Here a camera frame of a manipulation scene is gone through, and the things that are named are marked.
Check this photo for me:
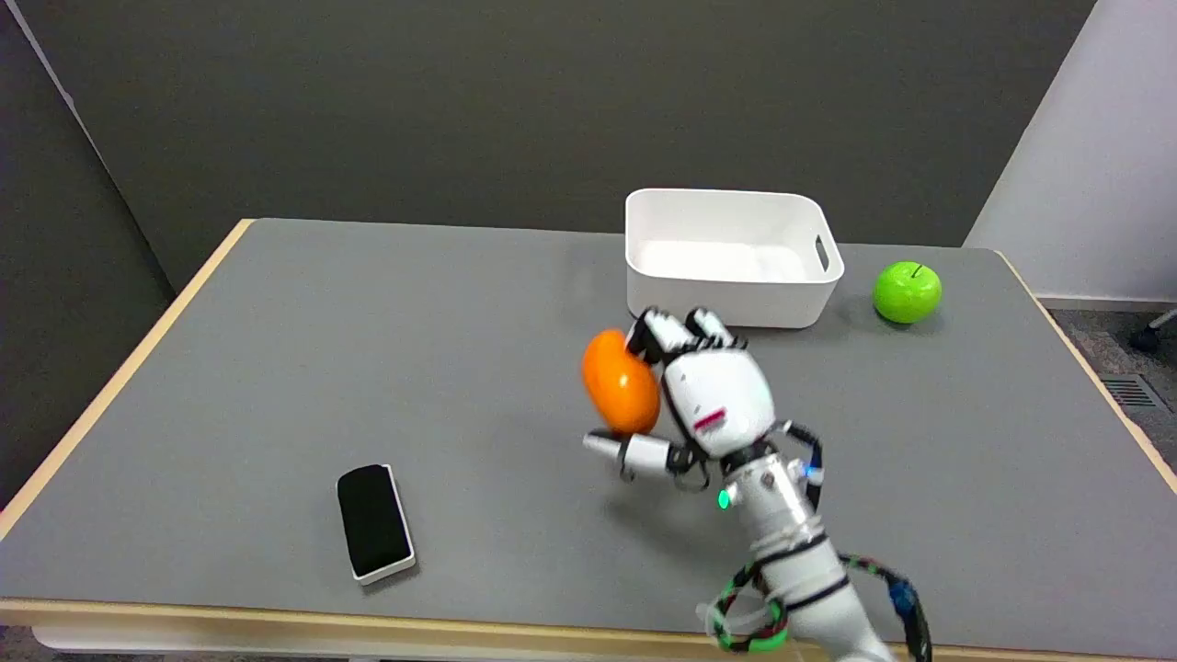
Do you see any black whiteboard eraser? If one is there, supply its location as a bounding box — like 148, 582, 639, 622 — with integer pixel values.
336, 463, 417, 587

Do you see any white plastic storage box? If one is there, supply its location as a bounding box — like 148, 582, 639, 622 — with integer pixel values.
624, 188, 845, 330

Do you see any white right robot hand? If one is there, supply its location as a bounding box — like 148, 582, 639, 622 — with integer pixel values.
583, 307, 779, 485

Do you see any orange mango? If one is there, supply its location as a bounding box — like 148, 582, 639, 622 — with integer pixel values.
581, 329, 663, 437

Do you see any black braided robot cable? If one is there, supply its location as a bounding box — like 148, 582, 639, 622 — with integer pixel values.
778, 421, 933, 662

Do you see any green apple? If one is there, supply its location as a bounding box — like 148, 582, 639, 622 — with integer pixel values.
872, 261, 943, 325

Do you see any floor vent grille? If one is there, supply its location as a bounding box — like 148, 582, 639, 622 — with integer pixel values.
1102, 374, 1171, 412

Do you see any green wrapped cable loop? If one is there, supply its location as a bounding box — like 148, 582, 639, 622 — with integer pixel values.
706, 563, 792, 655

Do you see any office chair caster base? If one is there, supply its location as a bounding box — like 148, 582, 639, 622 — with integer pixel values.
1129, 309, 1177, 356

